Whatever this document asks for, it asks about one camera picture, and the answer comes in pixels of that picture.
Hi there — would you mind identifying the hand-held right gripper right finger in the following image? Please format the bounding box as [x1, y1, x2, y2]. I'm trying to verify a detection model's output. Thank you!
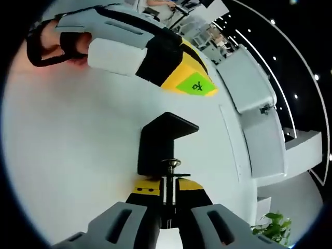
[175, 179, 276, 249]

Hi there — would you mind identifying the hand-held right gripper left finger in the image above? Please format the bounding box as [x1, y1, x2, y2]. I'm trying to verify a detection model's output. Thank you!
[51, 179, 163, 249]

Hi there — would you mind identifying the black fixed fixture clamp bracket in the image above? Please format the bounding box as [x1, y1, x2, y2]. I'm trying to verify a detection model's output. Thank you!
[136, 111, 200, 180]

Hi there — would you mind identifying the person's left hand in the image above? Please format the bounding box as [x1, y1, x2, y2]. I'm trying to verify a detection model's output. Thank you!
[25, 18, 91, 70]

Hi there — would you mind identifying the potted green plant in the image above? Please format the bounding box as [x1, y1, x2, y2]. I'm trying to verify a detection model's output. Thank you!
[250, 211, 293, 245]

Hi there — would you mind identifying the group of white office chairs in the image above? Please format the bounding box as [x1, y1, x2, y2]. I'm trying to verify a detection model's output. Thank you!
[194, 23, 234, 60]

